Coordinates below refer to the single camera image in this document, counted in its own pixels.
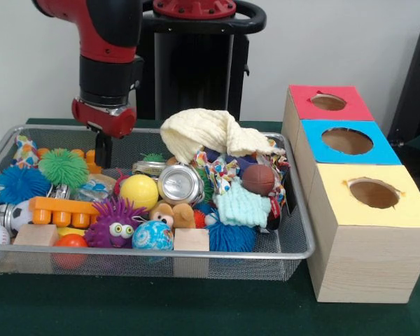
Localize orange toy building brick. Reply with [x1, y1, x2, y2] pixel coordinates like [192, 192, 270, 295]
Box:
[28, 196, 101, 229]

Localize red orange ball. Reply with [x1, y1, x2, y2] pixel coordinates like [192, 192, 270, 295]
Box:
[54, 233, 89, 270]

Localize purple spiky ball with eyes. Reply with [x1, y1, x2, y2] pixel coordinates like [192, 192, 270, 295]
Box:
[85, 197, 150, 249]

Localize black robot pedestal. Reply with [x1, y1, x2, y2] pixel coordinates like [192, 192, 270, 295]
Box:
[136, 0, 267, 122]

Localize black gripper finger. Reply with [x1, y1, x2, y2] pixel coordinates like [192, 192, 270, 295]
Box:
[94, 131, 105, 168]
[103, 134, 113, 169]

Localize crushed clear plastic bottle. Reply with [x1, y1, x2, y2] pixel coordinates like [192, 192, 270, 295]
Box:
[73, 176, 117, 203]

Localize wooden box with three holes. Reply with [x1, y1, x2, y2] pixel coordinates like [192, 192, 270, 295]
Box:
[281, 85, 420, 304]

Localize blue white patterned ball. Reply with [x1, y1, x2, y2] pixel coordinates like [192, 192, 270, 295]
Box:
[131, 220, 175, 251]

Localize dark green table cloth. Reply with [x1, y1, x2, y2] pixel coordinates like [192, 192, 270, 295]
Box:
[0, 118, 420, 336]

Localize brown toy football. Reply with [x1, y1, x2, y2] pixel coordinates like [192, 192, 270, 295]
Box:
[242, 164, 276, 196]

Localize green spiky ball with eyes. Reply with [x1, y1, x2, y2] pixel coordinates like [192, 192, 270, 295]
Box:
[38, 148, 90, 186]

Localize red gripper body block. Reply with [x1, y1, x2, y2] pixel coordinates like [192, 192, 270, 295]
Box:
[71, 97, 137, 139]

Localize smooth yellow ball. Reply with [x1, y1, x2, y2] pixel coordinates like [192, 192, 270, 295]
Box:
[120, 174, 160, 211]

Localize shallow silver mesh bin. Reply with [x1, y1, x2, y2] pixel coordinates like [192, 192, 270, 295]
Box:
[0, 125, 316, 282]

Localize blue spiky rubber ball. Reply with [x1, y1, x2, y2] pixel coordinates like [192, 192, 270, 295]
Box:
[0, 164, 53, 205]

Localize black upright panel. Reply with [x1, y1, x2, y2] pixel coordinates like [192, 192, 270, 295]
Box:
[387, 22, 420, 141]

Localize cream knitted cloth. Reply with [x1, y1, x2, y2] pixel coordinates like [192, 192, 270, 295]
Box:
[160, 108, 286, 165]

